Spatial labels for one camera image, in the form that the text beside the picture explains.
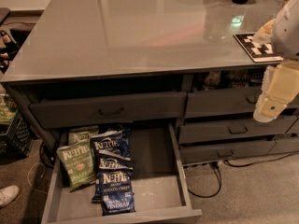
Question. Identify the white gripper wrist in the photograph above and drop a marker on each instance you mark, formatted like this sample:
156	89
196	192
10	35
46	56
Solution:
287	34

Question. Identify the green jalapeno chip bag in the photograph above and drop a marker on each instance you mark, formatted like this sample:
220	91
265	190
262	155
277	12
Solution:
78	161

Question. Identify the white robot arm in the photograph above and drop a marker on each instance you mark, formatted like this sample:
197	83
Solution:
286	32

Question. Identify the grey top right drawer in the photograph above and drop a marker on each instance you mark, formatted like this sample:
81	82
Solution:
221	102

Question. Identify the grey middle right drawer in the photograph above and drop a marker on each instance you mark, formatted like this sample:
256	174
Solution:
232	129

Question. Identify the grey bottom right drawer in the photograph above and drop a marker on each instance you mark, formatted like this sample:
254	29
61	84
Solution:
192	155

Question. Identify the open grey middle drawer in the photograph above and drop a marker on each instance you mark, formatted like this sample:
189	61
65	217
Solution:
159	187

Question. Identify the rear blue chip bag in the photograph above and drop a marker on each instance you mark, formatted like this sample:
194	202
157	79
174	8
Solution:
112	142

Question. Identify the grey cabinet with counter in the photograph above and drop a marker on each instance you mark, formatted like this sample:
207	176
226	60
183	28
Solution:
97	48

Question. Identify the middle blue chip bag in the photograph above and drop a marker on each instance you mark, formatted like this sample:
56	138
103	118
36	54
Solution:
112	164

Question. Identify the front blue vinegar chip bag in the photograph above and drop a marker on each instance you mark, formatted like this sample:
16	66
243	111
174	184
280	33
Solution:
120	204

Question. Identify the grey top left drawer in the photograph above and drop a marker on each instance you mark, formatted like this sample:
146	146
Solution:
109	109

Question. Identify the green bag in crate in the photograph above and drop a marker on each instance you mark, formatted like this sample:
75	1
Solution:
7	109

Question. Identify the black white fiducial marker board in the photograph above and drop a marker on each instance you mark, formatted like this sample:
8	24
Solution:
259	53

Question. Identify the black plastic crate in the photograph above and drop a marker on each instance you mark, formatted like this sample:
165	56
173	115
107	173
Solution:
16	139

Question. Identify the white shoe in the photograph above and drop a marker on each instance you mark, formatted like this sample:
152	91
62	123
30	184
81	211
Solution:
8	195

